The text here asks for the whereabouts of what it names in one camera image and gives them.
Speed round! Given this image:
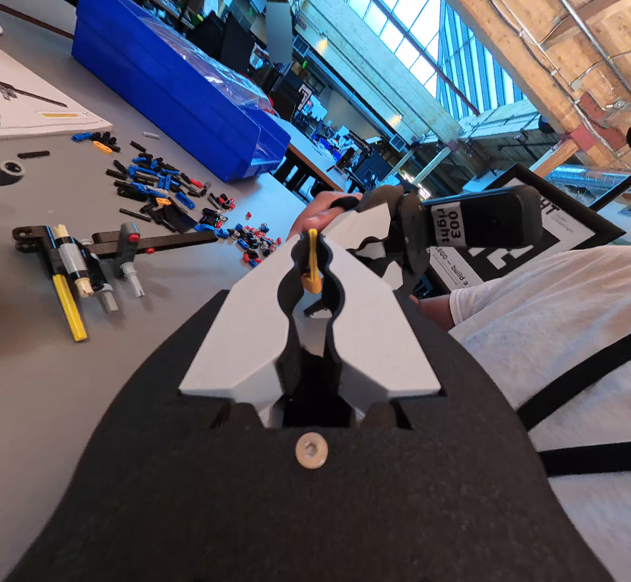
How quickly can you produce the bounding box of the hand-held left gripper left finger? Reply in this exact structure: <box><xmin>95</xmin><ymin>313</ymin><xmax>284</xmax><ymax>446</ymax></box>
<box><xmin>179</xmin><ymin>235</ymin><xmax>305</xmax><ymax>426</ymax></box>

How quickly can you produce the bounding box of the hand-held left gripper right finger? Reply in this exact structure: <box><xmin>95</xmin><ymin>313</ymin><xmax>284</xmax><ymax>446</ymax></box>
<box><xmin>319</xmin><ymin>235</ymin><xmax>442</xmax><ymax>416</ymax></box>

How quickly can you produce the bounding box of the yellow lego axle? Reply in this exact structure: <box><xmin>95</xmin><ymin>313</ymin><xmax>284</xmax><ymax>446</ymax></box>
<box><xmin>52</xmin><ymin>273</ymin><xmax>89</xmax><ymax>342</ymax></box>

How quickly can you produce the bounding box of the blue plastic bin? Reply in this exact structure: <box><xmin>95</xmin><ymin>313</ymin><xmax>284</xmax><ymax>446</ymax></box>
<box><xmin>71</xmin><ymin>0</ymin><xmax>292</xmax><ymax>184</ymax></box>

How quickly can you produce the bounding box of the black harness strap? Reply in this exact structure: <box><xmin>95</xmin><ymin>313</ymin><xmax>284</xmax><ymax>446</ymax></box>
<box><xmin>515</xmin><ymin>346</ymin><xmax>631</xmax><ymax>478</ymax></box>

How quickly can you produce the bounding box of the background work table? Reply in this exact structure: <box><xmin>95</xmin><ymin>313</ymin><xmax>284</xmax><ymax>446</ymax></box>
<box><xmin>283</xmin><ymin>116</ymin><xmax>356</xmax><ymax>193</ymax></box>

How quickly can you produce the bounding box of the clear plastic bag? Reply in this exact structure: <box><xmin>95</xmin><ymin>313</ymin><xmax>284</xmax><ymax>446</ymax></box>
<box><xmin>140</xmin><ymin>13</ymin><xmax>274</xmax><ymax>112</ymax></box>

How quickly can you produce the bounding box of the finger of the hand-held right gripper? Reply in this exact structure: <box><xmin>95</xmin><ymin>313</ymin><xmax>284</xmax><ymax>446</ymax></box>
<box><xmin>322</xmin><ymin>203</ymin><xmax>393</xmax><ymax>251</ymax></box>
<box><xmin>347</xmin><ymin>239</ymin><xmax>410</xmax><ymax>293</ymax></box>

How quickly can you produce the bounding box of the person's right hand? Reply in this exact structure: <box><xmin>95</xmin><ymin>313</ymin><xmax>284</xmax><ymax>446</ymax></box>
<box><xmin>288</xmin><ymin>191</ymin><xmax>364</xmax><ymax>243</ymax></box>

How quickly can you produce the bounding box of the pile of small lego pins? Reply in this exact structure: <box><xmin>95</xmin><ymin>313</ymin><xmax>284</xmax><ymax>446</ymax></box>
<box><xmin>71</xmin><ymin>130</ymin><xmax>284</xmax><ymax>268</ymax></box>

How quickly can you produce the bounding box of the lego instruction booklet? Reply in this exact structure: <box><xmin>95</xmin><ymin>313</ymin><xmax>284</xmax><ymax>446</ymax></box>
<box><xmin>0</xmin><ymin>47</ymin><xmax>114</xmax><ymax>140</ymax></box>

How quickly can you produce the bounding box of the black framed marker sign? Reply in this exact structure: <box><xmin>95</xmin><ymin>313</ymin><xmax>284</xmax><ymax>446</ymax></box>
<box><xmin>428</xmin><ymin>163</ymin><xmax>626</xmax><ymax>297</ymax></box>

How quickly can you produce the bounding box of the silver air duct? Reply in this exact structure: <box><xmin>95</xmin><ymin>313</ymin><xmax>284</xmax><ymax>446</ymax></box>
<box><xmin>545</xmin><ymin>163</ymin><xmax>631</xmax><ymax>198</ymax></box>

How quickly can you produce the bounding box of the black lego beam subassembly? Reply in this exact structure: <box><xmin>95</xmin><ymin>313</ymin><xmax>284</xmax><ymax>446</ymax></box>
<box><xmin>12</xmin><ymin>221</ymin><xmax>219</xmax><ymax>314</ymax></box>

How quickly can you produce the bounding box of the person's right forearm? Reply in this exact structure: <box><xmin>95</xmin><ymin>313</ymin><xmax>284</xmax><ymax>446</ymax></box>
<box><xmin>416</xmin><ymin>294</ymin><xmax>456</xmax><ymax>331</ymax></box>

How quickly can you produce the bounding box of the orange lego liftarm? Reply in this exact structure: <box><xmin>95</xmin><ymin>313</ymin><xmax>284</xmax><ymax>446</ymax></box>
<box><xmin>302</xmin><ymin>229</ymin><xmax>322</xmax><ymax>294</ymax></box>

